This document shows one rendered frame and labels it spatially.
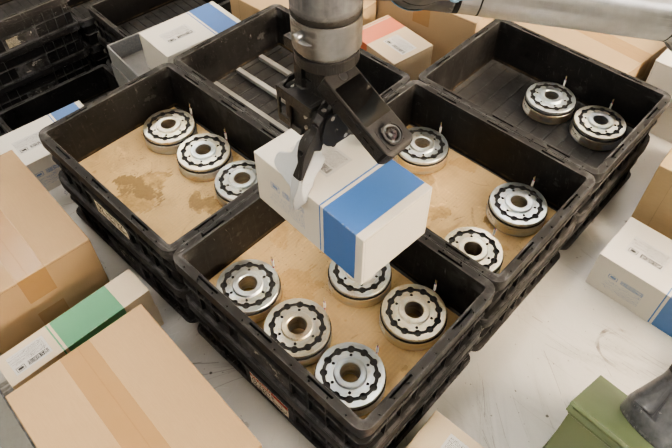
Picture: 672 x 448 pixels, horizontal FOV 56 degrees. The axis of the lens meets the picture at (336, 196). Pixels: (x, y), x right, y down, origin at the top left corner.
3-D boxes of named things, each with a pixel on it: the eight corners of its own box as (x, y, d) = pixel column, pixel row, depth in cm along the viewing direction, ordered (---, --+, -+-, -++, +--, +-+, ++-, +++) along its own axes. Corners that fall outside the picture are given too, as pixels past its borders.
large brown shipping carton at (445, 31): (448, -13, 190) (458, -78, 175) (538, 23, 177) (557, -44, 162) (368, 47, 169) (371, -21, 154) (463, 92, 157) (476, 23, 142)
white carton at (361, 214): (424, 233, 83) (432, 187, 76) (360, 285, 78) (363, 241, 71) (323, 155, 93) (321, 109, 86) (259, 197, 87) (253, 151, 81)
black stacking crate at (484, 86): (650, 140, 129) (672, 97, 121) (578, 221, 115) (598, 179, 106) (489, 60, 147) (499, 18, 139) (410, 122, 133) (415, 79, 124)
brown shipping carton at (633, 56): (647, 94, 156) (673, 40, 144) (596, 134, 147) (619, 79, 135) (547, 41, 171) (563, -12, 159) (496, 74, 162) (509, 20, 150)
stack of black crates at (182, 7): (207, 67, 254) (188, -37, 221) (253, 102, 240) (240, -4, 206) (120, 111, 236) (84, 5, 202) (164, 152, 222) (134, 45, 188)
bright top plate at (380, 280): (403, 269, 102) (403, 267, 102) (364, 310, 97) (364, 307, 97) (355, 237, 107) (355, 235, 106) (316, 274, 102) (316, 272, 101)
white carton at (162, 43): (217, 33, 156) (212, 0, 149) (246, 54, 150) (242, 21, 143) (147, 66, 147) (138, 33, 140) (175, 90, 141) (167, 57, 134)
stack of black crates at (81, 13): (154, 26, 273) (135, -48, 248) (194, 56, 259) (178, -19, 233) (69, 65, 255) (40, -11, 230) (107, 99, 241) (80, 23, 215)
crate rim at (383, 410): (497, 296, 93) (500, 287, 91) (363, 444, 79) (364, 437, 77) (307, 164, 111) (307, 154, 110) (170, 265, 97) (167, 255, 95)
